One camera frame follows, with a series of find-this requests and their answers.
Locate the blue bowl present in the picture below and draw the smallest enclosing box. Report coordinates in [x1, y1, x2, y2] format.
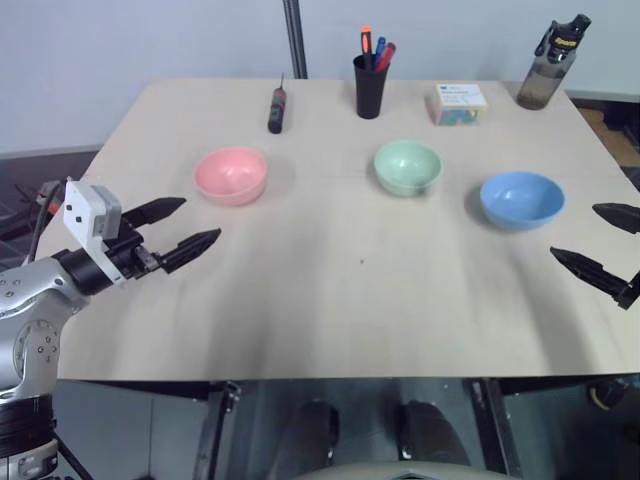
[480, 170, 567, 232]

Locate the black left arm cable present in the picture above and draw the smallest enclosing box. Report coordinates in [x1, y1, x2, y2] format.
[23, 197, 67, 264]

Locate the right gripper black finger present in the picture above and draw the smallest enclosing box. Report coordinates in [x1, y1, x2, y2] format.
[592, 202, 640, 236]
[549, 246, 627, 302]

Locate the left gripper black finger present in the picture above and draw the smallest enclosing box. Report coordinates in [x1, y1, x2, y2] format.
[159, 228, 223, 275]
[121, 197, 188, 227]

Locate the black pen holder cup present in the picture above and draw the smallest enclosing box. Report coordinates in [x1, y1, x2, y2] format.
[352, 53, 390, 120]

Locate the clear box of coloured clips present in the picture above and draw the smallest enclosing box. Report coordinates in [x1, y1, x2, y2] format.
[425, 83, 489, 128]

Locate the grey robot torso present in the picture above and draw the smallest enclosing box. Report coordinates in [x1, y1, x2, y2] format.
[299, 462, 497, 480]

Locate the green bowl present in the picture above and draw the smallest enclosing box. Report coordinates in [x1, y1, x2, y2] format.
[373, 139, 443, 198]

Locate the dark translucent water bottle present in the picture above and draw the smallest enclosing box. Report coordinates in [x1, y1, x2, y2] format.
[516, 13, 593, 111]

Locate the red pen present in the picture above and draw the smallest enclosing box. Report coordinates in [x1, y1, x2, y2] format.
[374, 42, 398, 74]

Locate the black screwdriver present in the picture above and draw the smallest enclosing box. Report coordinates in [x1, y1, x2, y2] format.
[267, 72, 288, 135]

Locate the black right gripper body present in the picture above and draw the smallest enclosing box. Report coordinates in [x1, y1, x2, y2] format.
[616, 269, 640, 312]

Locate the pink bowl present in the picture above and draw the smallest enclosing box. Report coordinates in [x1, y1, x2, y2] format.
[193, 146, 270, 208]

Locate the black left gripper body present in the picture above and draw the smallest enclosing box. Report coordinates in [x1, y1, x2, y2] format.
[102, 219, 164, 282]

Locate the aluminium profile post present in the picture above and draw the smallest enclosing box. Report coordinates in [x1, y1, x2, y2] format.
[281, 0, 309, 80]

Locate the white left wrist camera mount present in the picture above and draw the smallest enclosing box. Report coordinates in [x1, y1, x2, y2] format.
[62, 179, 127, 289]

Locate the black table leg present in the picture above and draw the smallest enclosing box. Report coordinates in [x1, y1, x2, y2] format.
[468, 378, 522, 477]
[192, 379, 242, 480]

